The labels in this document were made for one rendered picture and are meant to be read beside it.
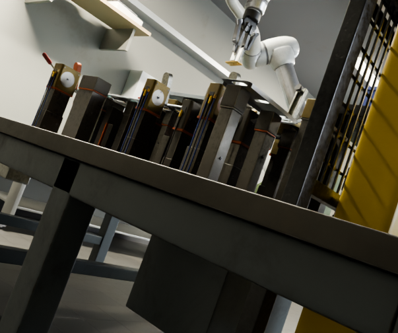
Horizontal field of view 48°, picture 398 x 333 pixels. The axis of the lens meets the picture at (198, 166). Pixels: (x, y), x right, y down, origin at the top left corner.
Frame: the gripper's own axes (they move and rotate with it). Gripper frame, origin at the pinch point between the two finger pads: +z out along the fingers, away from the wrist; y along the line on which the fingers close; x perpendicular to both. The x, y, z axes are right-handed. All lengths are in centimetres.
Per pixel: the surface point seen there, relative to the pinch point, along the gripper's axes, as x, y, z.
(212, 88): 37, 30, 30
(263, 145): 59, 22, 44
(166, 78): 1.3, 28.2, 25.2
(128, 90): -285, -88, -21
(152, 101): 4.6, 31.8, 36.5
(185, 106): 23, 29, 36
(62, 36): -278, -3, -37
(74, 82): -59, 41, 33
